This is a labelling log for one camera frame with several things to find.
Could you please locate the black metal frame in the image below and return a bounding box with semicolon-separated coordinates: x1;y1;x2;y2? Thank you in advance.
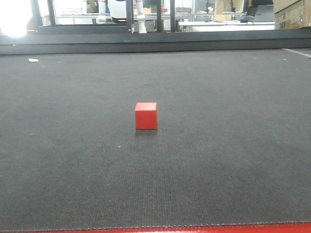
30;0;175;35

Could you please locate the red magnetic cube block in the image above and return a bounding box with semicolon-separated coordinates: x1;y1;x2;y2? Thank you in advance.
135;102;157;130

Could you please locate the grey laptop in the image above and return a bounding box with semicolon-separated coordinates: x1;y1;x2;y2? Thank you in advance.
254;5;275;22

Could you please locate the dark grey fabric mat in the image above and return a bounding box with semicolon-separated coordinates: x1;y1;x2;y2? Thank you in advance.
0;49;311;232

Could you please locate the cardboard box at right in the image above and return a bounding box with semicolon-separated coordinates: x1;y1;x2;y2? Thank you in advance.
273;0;311;30

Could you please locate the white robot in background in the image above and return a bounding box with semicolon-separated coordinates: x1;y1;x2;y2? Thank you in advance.
98;0;147;33

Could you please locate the white background table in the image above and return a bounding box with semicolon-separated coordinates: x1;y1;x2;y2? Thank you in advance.
179;21;275;32

